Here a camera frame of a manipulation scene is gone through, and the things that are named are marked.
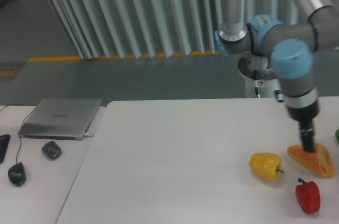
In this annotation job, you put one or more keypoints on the dark earbuds case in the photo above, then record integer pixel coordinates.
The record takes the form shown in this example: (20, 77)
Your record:
(51, 150)

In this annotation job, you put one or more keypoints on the green pepper at edge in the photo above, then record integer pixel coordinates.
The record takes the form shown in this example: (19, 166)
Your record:
(337, 135)

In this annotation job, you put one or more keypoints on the yellow bell pepper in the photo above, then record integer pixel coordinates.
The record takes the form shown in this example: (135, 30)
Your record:
(266, 165)

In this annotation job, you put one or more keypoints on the triangular orange pastry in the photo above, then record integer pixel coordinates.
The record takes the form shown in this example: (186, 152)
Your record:
(319, 162)

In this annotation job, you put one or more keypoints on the yellow floor sign sticker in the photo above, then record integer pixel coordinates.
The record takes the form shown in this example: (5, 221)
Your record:
(9, 70)

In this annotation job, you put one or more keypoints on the silver closed laptop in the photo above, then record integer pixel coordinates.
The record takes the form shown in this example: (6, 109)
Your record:
(64, 119)

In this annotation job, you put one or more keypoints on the red bell pepper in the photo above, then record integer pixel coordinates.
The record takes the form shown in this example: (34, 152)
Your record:
(308, 196)

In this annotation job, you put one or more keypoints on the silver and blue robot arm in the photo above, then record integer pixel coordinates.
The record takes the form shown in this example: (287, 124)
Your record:
(288, 49)

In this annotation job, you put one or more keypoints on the black computer mouse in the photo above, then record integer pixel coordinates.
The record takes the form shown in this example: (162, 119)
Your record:
(17, 174)

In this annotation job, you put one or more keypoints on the white folding partition screen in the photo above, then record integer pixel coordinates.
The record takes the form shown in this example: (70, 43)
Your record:
(153, 27)

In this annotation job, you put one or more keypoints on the black keyboard corner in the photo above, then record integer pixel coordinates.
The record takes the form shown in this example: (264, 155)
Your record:
(4, 142)

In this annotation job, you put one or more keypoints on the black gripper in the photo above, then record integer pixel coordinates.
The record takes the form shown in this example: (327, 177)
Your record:
(304, 116)

